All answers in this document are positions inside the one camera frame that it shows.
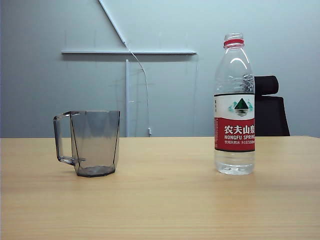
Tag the clear bottle with red label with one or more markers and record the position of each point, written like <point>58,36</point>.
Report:
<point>233,125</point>

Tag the transparent grey faceted mug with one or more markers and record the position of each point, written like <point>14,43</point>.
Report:
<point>95,140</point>

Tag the black office chair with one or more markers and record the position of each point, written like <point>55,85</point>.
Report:
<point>271,115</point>

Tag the vertical white wall rail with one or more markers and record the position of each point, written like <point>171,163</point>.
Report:
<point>127,100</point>

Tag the long horizontal white wall rail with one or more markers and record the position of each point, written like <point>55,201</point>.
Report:
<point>100,52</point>

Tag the diagonal white wall rail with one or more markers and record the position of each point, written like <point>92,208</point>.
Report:
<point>112,21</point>

